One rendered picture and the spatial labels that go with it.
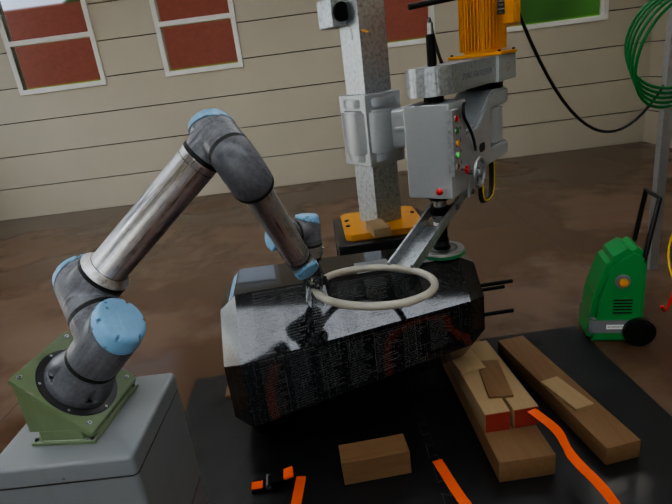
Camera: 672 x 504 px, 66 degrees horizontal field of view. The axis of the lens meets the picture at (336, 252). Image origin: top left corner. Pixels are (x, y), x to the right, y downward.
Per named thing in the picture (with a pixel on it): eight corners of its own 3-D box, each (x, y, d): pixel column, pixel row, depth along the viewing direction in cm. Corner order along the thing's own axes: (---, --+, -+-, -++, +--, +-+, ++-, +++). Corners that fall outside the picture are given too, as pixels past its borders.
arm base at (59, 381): (91, 421, 141) (108, 398, 138) (28, 384, 137) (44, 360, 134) (120, 379, 159) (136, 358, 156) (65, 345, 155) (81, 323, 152)
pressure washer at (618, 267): (635, 318, 327) (646, 184, 298) (655, 346, 295) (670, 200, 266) (575, 318, 335) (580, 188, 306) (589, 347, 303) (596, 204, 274)
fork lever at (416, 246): (440, 191, 269) (439, 182, 266) (476, 192, 258) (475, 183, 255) (381, 270, 224) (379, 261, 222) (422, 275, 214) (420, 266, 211)
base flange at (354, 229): (340, 219, 352) (339, 213, 350) (411, 210, 353) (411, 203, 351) (346, 242, 306) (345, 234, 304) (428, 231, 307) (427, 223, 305)
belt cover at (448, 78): (472, 87, 299) (471, 56, 294) (516, 83, 285) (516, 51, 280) (395, 110, 227) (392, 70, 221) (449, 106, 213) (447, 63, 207)
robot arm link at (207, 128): (55, 330, 142) (227, 126, 125) (37, 285, 150) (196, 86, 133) (103, 333, 155) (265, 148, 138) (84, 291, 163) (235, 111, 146)
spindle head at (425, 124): (439, 184, 270) (434, 96, 255) (480, 185, 258) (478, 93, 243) (409, 203, 243) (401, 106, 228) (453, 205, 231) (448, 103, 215)
